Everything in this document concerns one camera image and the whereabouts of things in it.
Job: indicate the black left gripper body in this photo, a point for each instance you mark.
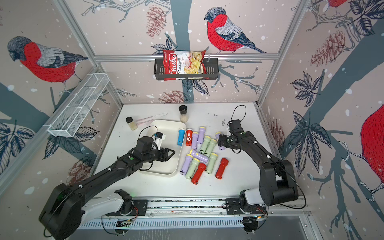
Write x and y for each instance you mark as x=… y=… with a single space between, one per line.
x=160 y=156

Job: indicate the green flashlight left of pair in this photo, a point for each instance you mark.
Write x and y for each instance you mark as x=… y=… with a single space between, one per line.
x=205 y=144

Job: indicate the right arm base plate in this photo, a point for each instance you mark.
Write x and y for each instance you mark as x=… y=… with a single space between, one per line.
x=239 y=206

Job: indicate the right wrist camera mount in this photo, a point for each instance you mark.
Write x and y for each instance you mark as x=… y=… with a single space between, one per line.
x=235 y=126

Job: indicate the green flashlight right of pair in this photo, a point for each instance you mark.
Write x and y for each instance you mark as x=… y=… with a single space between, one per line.
x=211 y=146

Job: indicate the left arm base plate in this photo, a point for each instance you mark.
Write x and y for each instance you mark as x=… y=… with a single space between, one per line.
x=133 y=208

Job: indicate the black wall basket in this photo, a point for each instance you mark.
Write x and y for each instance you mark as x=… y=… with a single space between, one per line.
x=208 y=69

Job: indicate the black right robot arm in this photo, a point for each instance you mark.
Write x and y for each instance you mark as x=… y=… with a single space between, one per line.
x=277 y=184

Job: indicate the green flashlight of pair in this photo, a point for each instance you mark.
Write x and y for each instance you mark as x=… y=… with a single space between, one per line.
x=205 y=144
x=211 y=146

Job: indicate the purple flashlight beside red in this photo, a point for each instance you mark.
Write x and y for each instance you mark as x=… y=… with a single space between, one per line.
x=195 y=137

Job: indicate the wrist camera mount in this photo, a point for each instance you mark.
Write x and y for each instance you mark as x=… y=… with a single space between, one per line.
x=235 y=126
x=159 y=137

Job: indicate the purple flashlight lying across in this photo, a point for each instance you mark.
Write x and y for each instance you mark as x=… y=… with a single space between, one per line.
x=199 y=156

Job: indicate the blue flashlight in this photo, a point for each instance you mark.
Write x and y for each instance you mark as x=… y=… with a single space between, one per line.
x=181 y=136

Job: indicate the white wire mesh shelf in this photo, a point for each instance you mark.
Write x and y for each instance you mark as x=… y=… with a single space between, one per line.
x=75 y=112

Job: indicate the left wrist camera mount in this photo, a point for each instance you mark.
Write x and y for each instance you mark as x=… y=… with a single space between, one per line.
x=159 y=137

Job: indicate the green flashlight lower left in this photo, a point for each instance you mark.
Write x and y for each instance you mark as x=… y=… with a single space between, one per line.
x=192 y=169

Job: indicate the red cassava chips bag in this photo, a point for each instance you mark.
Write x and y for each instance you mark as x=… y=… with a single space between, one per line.
x=183 y=62

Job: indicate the green flashlight lower right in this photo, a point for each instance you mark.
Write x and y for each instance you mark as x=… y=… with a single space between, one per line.
x=211 y=163

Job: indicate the small black cap jar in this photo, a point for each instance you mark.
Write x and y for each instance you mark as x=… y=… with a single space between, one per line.
x=133 y=126

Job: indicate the tall purple flashlight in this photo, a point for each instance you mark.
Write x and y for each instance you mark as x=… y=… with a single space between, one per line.
x=201 y=135

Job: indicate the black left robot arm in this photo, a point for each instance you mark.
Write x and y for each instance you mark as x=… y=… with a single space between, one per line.
x=63 y=213

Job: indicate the red flashlight with white logo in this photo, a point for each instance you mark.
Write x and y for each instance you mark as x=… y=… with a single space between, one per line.
x=189 y=133

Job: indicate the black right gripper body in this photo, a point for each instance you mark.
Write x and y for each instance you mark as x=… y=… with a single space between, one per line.
x=225 y=141

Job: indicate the black cap spice grinder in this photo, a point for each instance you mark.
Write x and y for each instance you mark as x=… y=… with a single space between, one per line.
x=183 y=109

